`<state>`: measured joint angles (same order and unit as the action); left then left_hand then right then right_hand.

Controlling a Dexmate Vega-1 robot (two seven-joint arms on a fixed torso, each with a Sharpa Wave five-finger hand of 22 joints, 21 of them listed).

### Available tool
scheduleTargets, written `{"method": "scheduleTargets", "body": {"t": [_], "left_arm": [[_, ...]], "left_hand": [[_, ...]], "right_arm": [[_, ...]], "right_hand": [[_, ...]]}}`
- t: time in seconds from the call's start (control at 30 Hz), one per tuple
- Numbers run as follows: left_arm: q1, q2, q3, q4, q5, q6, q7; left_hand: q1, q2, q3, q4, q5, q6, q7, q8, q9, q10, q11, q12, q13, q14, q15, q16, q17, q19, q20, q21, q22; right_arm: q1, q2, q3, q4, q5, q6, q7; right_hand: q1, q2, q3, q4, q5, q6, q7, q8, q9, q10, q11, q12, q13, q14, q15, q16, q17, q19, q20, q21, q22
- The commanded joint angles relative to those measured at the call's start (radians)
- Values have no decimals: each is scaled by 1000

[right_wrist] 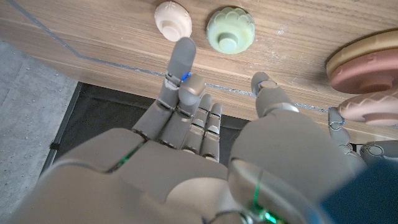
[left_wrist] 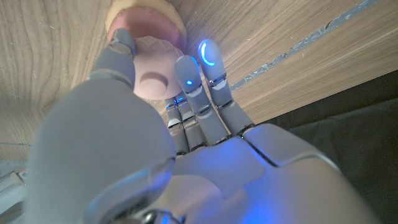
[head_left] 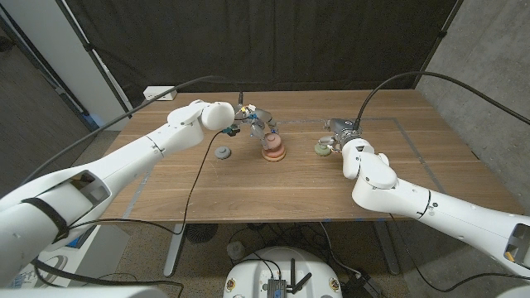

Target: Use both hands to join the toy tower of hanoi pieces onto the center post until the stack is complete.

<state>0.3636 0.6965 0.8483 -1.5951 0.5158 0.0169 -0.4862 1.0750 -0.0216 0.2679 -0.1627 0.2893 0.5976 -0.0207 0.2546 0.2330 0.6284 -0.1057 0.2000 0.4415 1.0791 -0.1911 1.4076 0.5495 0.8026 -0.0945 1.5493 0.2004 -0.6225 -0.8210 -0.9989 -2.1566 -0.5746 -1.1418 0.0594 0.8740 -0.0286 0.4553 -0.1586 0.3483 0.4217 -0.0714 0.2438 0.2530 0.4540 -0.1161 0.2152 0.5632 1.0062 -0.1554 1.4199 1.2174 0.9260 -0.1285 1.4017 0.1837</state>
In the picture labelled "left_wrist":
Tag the dusty pink disc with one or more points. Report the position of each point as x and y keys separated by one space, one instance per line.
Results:
x=155 y=62

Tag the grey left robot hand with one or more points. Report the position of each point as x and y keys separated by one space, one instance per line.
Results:
x=248 y=174

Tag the large orange disc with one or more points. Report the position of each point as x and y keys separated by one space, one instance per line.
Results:
x=168 y=7

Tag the black backdrop curtain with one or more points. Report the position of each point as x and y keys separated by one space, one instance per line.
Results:
x=357 y=124

